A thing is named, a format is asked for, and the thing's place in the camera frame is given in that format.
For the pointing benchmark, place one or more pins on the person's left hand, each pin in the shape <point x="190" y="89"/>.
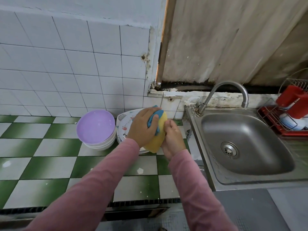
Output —
<point x="142" y="127"/>

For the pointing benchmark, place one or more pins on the person's right hand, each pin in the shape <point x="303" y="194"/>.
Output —
<point x="173" y="139"/>

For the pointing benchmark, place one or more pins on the yellow plastic bowl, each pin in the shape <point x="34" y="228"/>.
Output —
<point x="156" y="142"/>

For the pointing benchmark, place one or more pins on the blue cleaning cloth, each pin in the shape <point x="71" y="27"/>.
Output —
<point x="155" y="115"/>

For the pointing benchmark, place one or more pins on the stack of floral plates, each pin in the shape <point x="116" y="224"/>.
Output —
<point x="122" y="125"/>

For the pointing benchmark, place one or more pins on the purple plastic bowl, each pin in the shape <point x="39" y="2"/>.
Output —
<point x="95" y="126"/>

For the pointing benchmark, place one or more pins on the white bowl with blue rim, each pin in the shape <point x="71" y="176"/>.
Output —
<point x="291" y="122"/>

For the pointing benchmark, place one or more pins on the person's left forearm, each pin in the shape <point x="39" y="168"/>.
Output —
<point x="82" y="194"/>

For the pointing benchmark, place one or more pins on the person's right forearm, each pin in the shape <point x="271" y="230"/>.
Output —
<point x="197" y="194"/>

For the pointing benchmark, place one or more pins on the green checkered tile countertop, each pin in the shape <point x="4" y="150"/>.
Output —
<point x="43" y="161"/>

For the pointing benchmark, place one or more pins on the chrome faucet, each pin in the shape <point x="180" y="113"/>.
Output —
<point x="221" y="86"/>

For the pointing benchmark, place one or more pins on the stainless steel sink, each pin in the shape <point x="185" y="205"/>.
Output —
<point x="250" y="142"/>

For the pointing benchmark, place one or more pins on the weathered wooden board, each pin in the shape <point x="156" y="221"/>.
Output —
<point x="226" y="36"/>

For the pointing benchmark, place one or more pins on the red plastic cutlery cup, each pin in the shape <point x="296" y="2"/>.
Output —
<point x="293" y="98"/>

